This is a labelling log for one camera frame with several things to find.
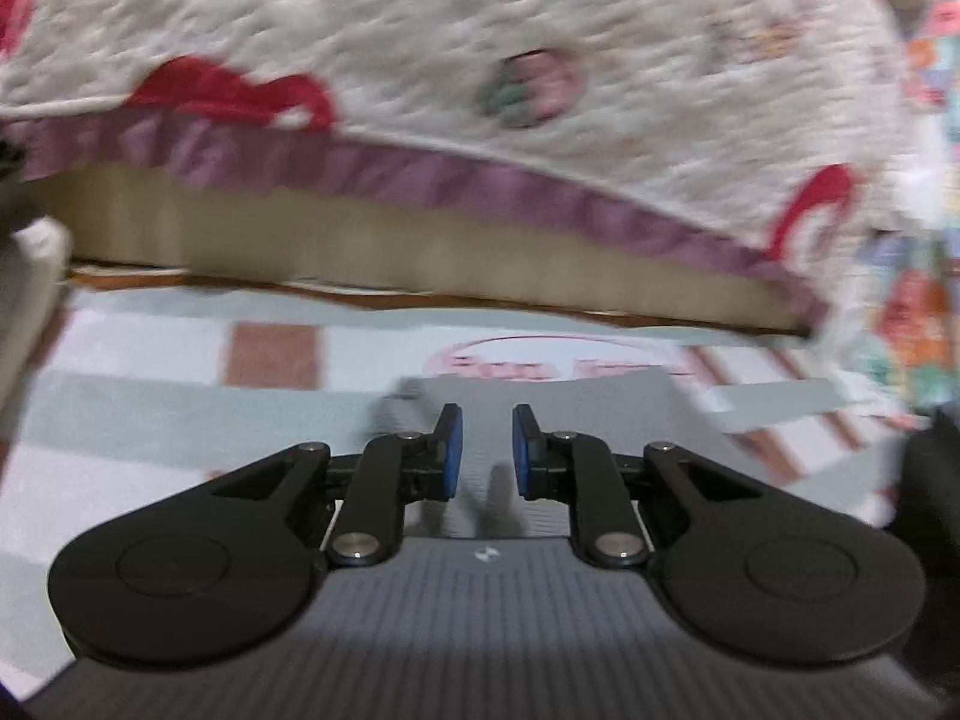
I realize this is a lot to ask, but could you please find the beige bed base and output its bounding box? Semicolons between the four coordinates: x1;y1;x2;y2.
30;161;815;338

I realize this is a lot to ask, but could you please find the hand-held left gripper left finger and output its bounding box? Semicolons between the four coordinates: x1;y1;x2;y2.
210;403;464;569

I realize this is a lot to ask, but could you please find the light grey folded garment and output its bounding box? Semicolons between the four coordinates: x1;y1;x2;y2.
0;217;72;428

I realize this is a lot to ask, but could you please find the floral patchwork quilt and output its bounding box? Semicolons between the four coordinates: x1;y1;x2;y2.
825;0;960;421

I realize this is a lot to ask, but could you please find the grey waffle-knit shirt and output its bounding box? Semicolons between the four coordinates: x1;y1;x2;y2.
371;367;725;541

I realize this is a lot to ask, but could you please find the striped checked rug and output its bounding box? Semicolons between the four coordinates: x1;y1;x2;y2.
0;277;923;698

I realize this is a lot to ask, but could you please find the white quilt with red bears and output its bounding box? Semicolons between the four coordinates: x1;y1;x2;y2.
0;0;931;338

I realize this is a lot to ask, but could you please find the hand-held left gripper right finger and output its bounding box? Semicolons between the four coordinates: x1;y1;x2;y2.
511;403;763;569

